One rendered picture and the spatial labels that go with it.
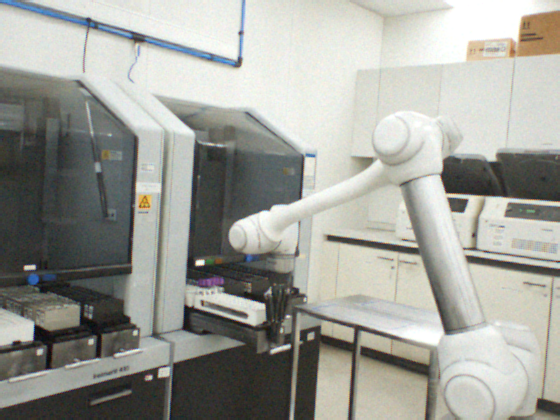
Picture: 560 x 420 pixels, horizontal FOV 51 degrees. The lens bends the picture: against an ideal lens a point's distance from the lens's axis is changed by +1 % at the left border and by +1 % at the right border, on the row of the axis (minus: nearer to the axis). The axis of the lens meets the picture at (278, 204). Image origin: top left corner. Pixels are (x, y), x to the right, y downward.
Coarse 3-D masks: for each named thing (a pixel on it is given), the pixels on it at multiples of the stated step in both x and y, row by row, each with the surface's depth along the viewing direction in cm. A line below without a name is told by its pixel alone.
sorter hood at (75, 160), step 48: (0, 96) 166; (48, 96) 182; (96, 96) 200; (0, 144) 154; (48, 144) 164; (96, 144) 175; (0, 192) 155; (48, 192) 165; (96, 192) 176; (0, 240) 156; (48, 240) 166; (96, 240) 178
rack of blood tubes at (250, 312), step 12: (204, 300) 206; (216, 300) 203; (228, 300) 204; (240, 300) 205; (216, 312) 203; (228, 312) 208; (240, 312) 209; (252, 312) 192; (264, 312) 195; (252, 324) 192
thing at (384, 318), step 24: (312, 312) 215; (336, 312) 217; (360, 312) 219; (384, 312) 222; (408, 312) 225; (432, 312) 229; (360, 336) 253; (384, 336) 194; (408, 336) 190; (432, 336) 193; (432, 360) 183; (288, 384) 223; (432, 384) 183; (288, 408) 223; (432, 408) 183
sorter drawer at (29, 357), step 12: (0, 348) 152; (12, 348) 154; (24, 348) 156; (36, 348) 158; (0, 360) 151; (12, 360) 153; (24, 360) 156; (36, 360) 158; (0, 372) 151; (12, 372) 154; (24, 372) 154; (36, 372) 154
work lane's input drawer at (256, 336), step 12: (192, 312) 208; (204, 312) 205; (192, 324) 208; (204, 324) 204; (216, 324) 200; (228, 324) 196; (240, 324) 194; (264, 324) 193; (228, 336) 196; (240, 336) 193; (252, 336) 189; (264, 336) 190; (264, 348) 191; (276, 348) 190; (288, 348) 193
